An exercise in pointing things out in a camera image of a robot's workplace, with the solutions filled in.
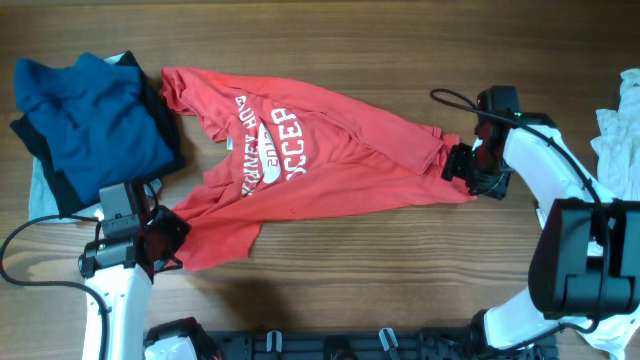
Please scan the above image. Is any red soccer t-shirt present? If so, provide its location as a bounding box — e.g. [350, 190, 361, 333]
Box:
[161, 67, 470, 271]

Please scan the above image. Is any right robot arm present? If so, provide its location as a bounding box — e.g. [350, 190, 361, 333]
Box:
[430, 86, 639, 359]

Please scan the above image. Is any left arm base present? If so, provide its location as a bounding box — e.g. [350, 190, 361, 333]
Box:
[143, 317, 224, 360]

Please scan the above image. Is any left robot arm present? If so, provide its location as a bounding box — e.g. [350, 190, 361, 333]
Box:
[79, 182, 190, 360]

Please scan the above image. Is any white crumpled clothes pile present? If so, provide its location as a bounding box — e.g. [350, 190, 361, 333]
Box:
[591, 68, 639, 201]

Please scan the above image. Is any black folded shirt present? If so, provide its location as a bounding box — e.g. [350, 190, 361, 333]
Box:
[10, 67, 185, 216]

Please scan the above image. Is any blue folded shirt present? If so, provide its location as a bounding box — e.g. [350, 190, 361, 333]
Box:
[14, 53, 175, 203]

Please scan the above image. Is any grey folded shirt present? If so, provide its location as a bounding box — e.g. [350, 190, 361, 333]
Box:
[28, 51, 163, 223]

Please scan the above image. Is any left black cable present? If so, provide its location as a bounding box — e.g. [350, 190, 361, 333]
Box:
[0, 214, 111, 360]

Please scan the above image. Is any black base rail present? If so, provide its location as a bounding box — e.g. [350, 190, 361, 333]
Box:
[209, 327, 559, 360]

